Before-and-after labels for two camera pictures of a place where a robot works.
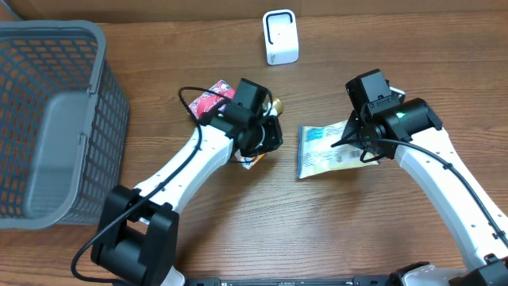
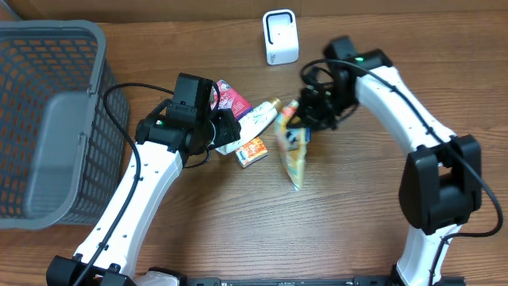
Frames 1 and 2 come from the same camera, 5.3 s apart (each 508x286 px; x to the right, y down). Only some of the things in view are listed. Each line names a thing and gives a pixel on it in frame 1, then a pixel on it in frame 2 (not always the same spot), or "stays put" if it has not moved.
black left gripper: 275,140 -> 229,129
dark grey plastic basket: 64,121 stays put
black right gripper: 349,136 -> 308,116
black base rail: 356,280 stays put
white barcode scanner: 281,37 stays put
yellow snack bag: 317,153 -> 292,141
